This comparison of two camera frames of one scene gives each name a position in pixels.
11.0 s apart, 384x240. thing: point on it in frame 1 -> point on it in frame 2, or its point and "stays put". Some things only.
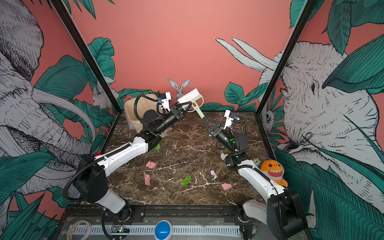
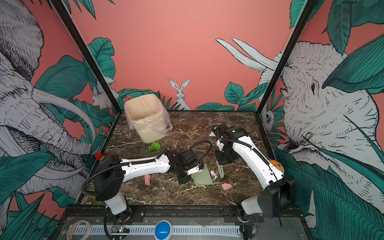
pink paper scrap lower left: x=147 y=178 stays put
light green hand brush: x=196 y=99 -> x=220 y=168
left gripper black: x=175 y=109 -> x=187 y=180
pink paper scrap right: x=226 y=186 stays put
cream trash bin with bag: x=144 y=103 stays put
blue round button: x=163 y=230 stays put
